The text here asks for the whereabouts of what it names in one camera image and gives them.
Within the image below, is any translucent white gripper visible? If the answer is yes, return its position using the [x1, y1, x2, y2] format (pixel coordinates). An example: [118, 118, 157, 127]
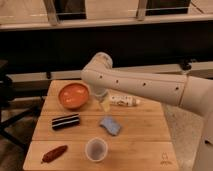
[90, 85, 110, 112]

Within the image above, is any black white striped eraser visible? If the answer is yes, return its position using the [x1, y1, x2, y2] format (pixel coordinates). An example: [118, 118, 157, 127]
[52, 114, 80, 130]

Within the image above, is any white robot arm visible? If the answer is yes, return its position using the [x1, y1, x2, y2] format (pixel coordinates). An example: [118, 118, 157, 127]
[81, 52, 213, 171]

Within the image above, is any orange ceramic bowl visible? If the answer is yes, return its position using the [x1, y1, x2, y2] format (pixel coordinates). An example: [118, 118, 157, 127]
[58, 83, 89, 109]

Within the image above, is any white ceramic cup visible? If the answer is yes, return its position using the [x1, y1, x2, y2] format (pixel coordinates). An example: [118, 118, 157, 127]
[85, 137, 108, 162]

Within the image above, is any white labelled bottle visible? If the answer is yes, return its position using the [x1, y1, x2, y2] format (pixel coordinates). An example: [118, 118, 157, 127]
[109, 95, 140, 107]

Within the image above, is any blue sponge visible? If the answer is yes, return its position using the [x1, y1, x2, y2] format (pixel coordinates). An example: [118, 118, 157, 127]
[100, 116, 121, 136]

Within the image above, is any red sausage toy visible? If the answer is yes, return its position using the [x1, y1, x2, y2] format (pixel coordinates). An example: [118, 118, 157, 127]
[41, 145, 68, 163]

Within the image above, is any black chair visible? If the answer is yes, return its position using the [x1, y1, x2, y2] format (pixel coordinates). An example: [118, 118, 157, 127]
[0, 59, 46, 151]

